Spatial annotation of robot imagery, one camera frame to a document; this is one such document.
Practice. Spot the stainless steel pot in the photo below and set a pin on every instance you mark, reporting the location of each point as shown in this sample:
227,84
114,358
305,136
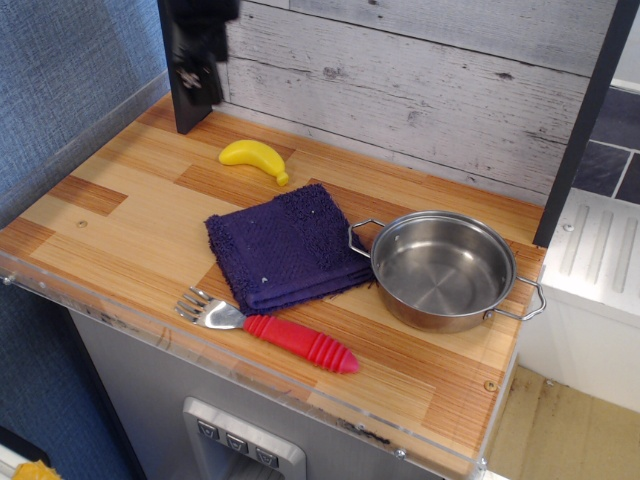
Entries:
440,271

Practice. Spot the dark shelf post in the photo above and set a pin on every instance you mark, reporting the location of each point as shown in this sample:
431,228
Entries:
187,116
609,55

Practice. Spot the yellow object bottom left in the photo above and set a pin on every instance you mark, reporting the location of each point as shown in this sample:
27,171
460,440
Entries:
16,467

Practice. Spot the dark left shelf post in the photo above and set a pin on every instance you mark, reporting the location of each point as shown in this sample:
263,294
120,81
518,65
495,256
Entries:
187,116

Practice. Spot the dark right shelf post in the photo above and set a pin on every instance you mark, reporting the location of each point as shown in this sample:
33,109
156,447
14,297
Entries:
609,55

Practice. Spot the red handled metal fork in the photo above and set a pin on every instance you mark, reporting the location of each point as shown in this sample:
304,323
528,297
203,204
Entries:
318,348

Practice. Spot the yellow toy banana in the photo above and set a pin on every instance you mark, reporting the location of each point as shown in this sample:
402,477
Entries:
256,154

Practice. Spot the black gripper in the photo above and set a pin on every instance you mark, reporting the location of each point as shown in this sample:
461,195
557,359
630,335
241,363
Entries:
199,32

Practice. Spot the silver dispenser button panel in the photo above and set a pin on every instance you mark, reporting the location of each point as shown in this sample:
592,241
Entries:
227,447

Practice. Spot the purple folded towel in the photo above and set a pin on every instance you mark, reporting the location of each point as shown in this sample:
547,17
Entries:
290,250

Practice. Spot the clear acrylic edge guard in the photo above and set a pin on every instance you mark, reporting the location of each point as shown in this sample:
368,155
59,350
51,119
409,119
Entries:
420,404

